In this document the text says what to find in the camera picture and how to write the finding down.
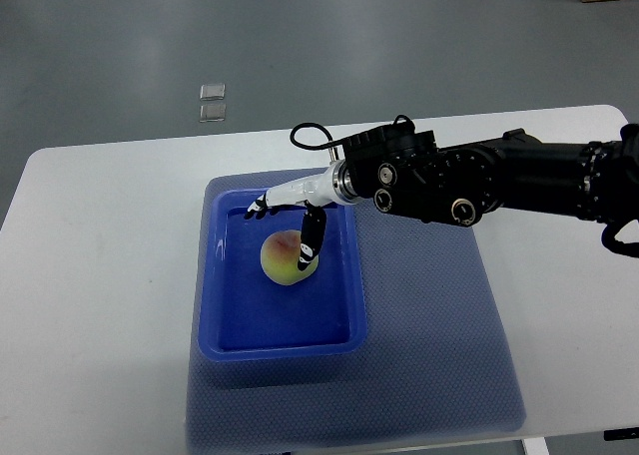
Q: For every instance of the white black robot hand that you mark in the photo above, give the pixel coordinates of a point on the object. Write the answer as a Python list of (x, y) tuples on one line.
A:
[(332, 186)]

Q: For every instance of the green red peach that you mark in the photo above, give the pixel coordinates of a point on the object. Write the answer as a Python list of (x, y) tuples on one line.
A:
[(280, 256)]

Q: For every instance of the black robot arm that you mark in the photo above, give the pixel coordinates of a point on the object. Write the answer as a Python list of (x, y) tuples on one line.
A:
[(406, 174)]

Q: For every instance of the lower metal floor plate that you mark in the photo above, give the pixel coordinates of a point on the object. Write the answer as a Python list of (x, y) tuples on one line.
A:
[(213, 112)]

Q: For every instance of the metal floor plate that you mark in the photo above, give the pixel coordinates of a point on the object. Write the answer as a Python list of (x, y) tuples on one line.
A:
[(212, 91), (213, 112)]

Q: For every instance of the upper metal floor plate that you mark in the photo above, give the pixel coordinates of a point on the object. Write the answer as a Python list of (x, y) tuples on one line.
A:
[(212, 91)]

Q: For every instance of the blue plastic tray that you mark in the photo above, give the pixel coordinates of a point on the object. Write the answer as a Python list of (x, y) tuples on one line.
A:
[(245, 316)]

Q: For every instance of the blue textured mat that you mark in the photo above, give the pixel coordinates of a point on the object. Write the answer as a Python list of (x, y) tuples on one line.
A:
[(435, 362)]

